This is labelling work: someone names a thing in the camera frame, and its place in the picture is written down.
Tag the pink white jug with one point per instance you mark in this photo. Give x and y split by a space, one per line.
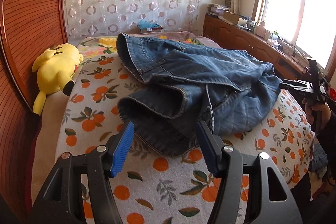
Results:
259 29

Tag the floral pink blanket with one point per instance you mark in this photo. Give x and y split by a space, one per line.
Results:
104 45

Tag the long wooden side cabinet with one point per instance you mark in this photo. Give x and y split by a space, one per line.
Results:
230 37

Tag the blue denim jeans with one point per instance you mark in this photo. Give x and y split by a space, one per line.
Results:
230 90

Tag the orange print bed quilt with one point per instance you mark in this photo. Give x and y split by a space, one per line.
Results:
152 188

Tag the stack of papers and books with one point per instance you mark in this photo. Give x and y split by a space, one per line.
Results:
216 10

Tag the open cardboard box on cabinet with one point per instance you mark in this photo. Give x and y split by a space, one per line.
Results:
234 19

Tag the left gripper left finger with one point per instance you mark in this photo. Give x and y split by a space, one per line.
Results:
60 199

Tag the yellow Pikachu plush toy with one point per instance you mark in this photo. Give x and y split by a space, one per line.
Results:
55 68

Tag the cardboard box with blue cloth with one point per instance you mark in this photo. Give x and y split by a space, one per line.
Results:
147 27

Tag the person's right hand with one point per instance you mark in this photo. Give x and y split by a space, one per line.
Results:
320 108

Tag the window with wooden frame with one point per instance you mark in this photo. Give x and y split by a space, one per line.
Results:
307 25

